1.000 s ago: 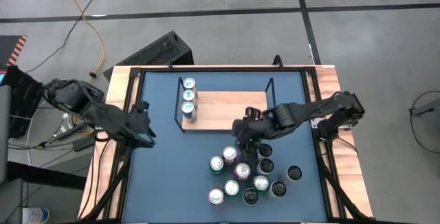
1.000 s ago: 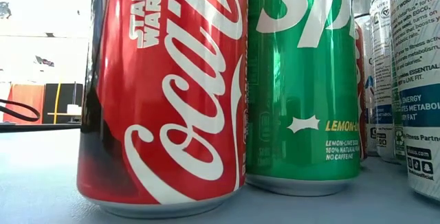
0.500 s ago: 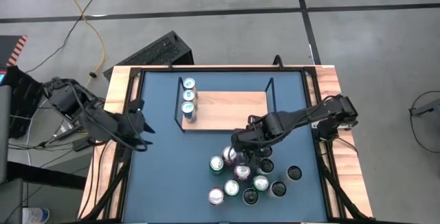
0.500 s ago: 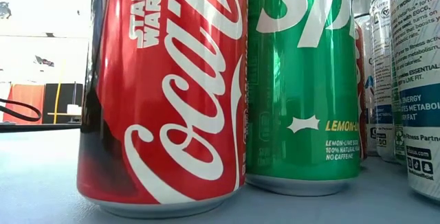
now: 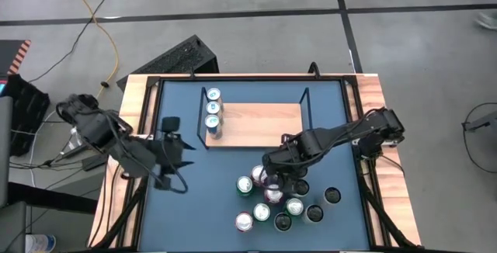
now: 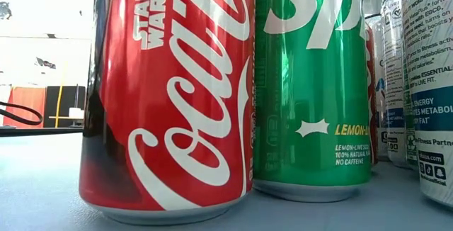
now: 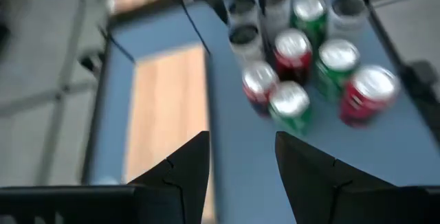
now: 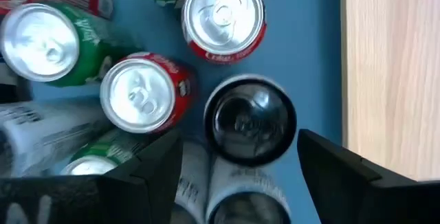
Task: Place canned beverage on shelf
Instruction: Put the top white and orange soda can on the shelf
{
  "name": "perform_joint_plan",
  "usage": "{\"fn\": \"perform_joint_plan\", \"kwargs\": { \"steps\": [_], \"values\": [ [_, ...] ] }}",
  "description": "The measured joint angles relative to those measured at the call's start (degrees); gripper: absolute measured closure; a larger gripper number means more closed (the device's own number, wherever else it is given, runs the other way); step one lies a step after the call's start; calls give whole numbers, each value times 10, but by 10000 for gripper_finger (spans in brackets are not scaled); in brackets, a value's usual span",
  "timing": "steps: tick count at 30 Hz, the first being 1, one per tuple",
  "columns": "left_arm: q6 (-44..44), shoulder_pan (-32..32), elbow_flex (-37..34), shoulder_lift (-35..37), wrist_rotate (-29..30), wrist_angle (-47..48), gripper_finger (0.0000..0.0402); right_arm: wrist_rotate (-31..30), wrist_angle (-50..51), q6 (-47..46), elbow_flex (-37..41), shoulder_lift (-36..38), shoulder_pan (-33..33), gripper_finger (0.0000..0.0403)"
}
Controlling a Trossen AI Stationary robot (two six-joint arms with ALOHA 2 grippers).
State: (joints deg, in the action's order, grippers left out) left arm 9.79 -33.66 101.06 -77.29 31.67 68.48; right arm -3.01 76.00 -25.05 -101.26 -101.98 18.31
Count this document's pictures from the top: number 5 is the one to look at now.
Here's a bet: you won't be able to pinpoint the black computer case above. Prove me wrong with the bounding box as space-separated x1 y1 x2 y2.
116 34 221 91

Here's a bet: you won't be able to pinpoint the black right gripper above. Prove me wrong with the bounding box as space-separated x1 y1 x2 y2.
262 146 311 195

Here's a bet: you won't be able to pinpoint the black cable loop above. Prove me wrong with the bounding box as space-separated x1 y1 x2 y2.
461 102 497 165

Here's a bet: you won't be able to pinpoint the grey cabinet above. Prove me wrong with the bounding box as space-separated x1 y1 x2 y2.
0 95 28 253

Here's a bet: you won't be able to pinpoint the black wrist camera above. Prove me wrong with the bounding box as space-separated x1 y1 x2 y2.
280 132 302 150
161 116 182 134

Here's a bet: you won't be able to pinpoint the black floor cable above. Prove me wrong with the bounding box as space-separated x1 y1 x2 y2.
27 0 120 84

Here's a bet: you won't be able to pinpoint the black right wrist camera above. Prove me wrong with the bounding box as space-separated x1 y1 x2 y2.
280 132 302 150

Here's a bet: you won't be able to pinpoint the grey stand leg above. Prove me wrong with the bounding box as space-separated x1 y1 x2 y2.
461 109 497 133

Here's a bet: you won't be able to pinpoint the black power brick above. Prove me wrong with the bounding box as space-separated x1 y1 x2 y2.
81 154 109 172

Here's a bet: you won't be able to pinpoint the person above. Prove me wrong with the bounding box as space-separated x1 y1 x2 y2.
475 11 497 32

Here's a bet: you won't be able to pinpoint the blue table mat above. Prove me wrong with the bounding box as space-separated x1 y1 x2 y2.
138 80 370 251

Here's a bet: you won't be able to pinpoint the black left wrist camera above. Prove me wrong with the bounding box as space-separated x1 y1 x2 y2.
161 116 182 134

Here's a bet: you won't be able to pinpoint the yellow cable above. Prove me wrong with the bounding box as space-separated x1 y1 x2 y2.
61 0 120 101

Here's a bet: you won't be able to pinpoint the black crate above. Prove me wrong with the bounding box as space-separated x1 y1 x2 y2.
6 73 51 158

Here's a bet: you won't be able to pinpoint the red Coca-Cola can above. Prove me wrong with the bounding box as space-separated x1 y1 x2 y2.
235 211 255 234
250 165 269 186
263 186 285 206

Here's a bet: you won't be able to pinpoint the white Celsius can black lid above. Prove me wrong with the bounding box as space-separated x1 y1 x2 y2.
291 178 311 199

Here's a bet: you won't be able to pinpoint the black orange striped mat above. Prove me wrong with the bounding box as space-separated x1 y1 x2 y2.
0 39 32 76

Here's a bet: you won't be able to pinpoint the green Sprite can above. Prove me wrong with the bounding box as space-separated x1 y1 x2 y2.
285 197 305 217
252 202 272 223
235 175 255 198

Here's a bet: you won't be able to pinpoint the black bench beam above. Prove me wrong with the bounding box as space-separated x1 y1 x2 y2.
7 182 99 215

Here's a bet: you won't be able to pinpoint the dark-topped cans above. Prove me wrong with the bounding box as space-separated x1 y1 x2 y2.
273 212 294 233
303 203 325 225
322 185 343 207

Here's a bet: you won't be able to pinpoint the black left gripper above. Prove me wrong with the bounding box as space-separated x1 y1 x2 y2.
153 133 197 190

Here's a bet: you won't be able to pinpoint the wooden shelf black wire frame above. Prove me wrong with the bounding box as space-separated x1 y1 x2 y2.
196 86 314 151

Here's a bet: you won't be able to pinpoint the white blue container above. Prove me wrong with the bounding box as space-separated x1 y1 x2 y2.
25 234 57 253

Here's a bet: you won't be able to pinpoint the black metal table frame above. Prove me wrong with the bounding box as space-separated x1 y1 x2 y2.
88 72 422 253

